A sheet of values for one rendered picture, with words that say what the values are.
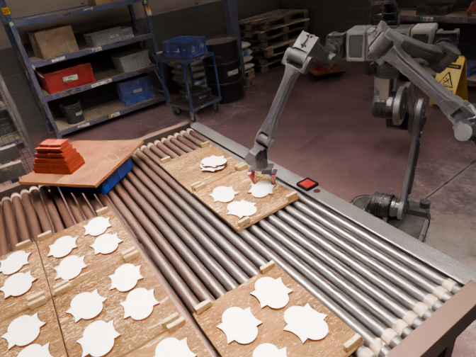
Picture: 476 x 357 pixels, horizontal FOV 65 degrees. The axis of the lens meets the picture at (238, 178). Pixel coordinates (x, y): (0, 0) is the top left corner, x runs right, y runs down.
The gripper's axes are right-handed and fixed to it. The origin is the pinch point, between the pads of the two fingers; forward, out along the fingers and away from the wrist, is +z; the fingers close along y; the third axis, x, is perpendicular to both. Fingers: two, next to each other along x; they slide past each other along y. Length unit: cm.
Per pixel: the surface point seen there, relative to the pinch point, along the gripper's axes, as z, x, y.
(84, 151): -9, 14, -112
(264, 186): 0.9, -2.2, 0.7
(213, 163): -2.2, 15.2, -31.4
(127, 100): 61, 337, -298
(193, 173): 1.4, 9.1, -41.5
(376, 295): 6, -59, 50
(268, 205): 2.2, -16.0, 5.3
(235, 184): 1.7, 0.1, -14.9
